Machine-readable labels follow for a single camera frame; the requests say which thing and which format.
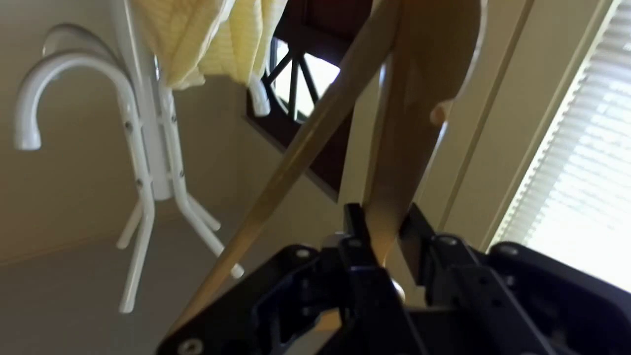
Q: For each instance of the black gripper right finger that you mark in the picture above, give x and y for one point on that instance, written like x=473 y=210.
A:
x=526 y=303

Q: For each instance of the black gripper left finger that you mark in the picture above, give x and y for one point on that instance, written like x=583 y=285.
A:
x=264 y=303

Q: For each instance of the white metal coat rack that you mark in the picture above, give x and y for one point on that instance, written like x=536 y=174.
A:
x=141 y=131

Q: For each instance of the white window blinds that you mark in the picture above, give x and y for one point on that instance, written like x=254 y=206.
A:
x=579 y=165

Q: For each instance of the yellow cloth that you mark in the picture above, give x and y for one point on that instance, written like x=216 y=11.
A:
x=199 y=40

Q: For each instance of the dark brown door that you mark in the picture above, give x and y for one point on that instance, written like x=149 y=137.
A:
x=323 y=21

